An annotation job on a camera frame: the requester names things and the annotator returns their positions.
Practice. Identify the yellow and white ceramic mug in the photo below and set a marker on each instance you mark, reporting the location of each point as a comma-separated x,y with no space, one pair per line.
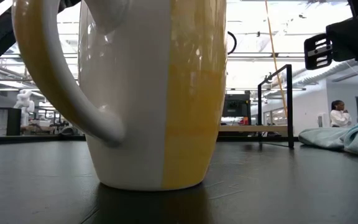
141,93

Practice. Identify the person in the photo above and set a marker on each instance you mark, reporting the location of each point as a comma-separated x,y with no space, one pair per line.
340,118

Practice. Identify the white robot figure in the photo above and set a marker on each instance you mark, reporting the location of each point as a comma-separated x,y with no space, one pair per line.
25,105

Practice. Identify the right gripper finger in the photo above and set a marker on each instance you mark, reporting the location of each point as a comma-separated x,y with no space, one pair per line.
319,60

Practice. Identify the black box machine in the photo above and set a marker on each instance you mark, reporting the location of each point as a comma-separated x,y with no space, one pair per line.
236,105

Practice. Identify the wooden shelf with black frame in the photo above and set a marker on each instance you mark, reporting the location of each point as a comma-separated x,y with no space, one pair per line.
289,102

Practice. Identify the light blue cloth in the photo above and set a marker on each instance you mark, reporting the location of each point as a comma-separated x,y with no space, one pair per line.
353,137

